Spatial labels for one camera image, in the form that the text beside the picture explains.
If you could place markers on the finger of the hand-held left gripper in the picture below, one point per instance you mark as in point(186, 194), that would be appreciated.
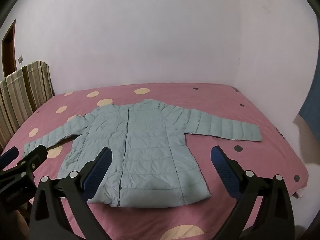
point(10, 153)
point(35, 158)

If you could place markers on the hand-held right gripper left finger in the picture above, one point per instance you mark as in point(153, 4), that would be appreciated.
point(100, 170)

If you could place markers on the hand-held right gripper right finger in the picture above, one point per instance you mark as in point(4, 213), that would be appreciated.
point(222, 170)

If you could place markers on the light blue puffer jacket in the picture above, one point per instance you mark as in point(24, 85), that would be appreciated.
point(150, 142)

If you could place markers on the person's left forearm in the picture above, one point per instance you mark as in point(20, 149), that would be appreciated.
point(18, 225)

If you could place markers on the bed with pink dotted sheet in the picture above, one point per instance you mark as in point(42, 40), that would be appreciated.
point(225, 105)

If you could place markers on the brown wooden door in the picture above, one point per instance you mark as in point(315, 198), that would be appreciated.
point(8, 50)

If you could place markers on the dark blue hanging cloth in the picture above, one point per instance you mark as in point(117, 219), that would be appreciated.
point(311, 107)

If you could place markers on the white wall switch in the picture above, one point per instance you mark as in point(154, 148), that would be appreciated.
point(20, 59)

